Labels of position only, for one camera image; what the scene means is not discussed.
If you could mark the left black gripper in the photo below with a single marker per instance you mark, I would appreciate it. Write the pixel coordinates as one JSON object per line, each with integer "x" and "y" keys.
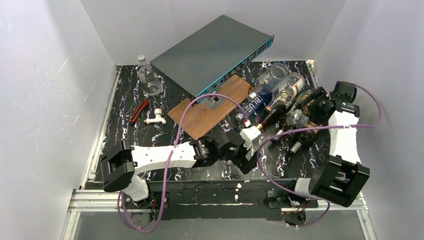
{"x": 243, "y": 153}

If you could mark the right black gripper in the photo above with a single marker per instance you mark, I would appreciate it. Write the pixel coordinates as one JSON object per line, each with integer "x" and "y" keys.
{"x": 307, "y": 108}

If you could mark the clear gold label liquor bottle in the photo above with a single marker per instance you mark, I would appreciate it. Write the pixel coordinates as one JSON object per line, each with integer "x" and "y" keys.
{"x": 295, "y": 118}

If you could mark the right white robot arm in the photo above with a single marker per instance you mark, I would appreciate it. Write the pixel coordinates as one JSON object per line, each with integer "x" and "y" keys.
{"x": 343, "y": 176}

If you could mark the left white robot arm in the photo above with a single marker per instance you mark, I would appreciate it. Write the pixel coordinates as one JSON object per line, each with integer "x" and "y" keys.
{"x": 121, "y": 166}

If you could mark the dark bottle brown label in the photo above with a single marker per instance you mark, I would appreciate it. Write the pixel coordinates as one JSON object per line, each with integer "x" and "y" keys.
{"x": 304, "y": 139}

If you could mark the clear bottle black gold label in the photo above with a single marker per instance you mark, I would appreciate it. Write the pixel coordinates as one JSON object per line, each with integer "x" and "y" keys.
{"x": 284, "y": 94}

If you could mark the gold capped wine bottle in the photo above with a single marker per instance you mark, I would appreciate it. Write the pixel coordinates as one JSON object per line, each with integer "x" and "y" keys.
{"x": 270, "y": 115}

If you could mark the silver capped dark wine bottle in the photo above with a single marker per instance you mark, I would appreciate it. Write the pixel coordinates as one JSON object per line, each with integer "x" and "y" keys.
{"x": 281, "y": 130}

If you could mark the blue square bottle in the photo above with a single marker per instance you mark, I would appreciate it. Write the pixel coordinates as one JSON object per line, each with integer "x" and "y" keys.
{"x": 255, "y": 106}

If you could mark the clear silver capped bottle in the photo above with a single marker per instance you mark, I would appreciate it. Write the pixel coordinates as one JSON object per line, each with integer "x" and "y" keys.
{"x": 265, "y": 83}

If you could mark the clear round glass bottle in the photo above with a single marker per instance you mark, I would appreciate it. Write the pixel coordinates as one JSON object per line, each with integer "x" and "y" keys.
{"x": 150, "y": 81}

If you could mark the wooden board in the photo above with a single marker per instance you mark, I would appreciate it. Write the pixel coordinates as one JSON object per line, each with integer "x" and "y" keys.
{"x": 202, "y": 117}

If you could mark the white plastic faucet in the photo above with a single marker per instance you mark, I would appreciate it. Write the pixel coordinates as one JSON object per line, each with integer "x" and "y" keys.
{"x": 158, "y": 118}

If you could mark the red utility knife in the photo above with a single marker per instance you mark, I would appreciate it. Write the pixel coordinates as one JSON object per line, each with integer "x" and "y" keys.
{"x": 140, "y": 108}

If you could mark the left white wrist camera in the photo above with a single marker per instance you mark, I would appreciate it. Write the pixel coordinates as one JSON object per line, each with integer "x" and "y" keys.
{"x": 249, "y": 135}

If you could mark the metal switch stand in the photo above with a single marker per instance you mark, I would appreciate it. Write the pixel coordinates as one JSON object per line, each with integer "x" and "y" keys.
{"x": 213, "y": 102}

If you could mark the teal network switch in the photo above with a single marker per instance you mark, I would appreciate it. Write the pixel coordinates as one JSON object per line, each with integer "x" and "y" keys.
{"x": 206, "y": 59}

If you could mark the aluminium frame rail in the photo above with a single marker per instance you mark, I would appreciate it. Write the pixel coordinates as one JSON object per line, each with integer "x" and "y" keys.
{"x": 114, "y": 126}

